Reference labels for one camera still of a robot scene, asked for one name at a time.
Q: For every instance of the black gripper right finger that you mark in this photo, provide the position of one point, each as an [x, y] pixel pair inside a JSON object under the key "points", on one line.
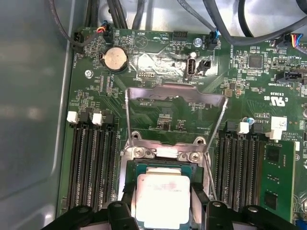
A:
{"points": [[218, 215]]}

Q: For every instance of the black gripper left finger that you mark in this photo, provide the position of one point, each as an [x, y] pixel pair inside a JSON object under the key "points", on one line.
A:
{"points": [[117, 215]]}

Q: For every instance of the silver square CPU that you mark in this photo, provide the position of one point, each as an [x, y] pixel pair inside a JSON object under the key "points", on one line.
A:
{"points": [[163, 203]]}

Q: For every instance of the metal socket cover frame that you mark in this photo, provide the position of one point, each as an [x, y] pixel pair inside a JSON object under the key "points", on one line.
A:
{"points": [[206, 99]]}

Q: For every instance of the CPU socket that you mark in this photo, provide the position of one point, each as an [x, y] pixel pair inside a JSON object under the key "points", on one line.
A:
{"points": [[196, 170]]}

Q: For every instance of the green RAM stick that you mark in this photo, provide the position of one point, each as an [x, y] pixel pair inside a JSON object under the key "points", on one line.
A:
{"points": [[279, 179]]}

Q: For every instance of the small blue capacitor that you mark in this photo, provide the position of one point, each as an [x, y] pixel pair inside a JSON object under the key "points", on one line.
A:
{"points": [[250, 119]]}

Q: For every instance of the white board sticker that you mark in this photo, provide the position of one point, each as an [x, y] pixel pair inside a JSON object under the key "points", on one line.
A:
{"points": [[279, 122]]}

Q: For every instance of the green motherboard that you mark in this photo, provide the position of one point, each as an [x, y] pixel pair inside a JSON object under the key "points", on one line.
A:
{"points": [[251, 95]]}

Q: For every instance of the silver board screw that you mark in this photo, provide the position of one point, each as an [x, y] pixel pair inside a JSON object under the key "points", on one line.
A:
{"points": [[197, 42], [88, 73]]}

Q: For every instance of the dark grey PC case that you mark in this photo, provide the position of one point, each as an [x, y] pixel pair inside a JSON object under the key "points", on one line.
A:
{"points": [[28, 95]]}

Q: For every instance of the internal USB port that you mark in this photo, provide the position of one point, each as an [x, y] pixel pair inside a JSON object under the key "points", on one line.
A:
{"points": [[191, 68]]}

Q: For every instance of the silver coin cell battery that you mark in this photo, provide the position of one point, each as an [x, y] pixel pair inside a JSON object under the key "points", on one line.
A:
{"points": [[114, 58]]}

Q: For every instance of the black square chip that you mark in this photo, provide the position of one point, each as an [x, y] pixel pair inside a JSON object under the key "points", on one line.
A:
{"points": [[254, 61]]}

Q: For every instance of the black fan connector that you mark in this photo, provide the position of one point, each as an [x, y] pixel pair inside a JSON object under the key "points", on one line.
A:
{"points": [[105, 31], [287, 40], [214, 39]]}

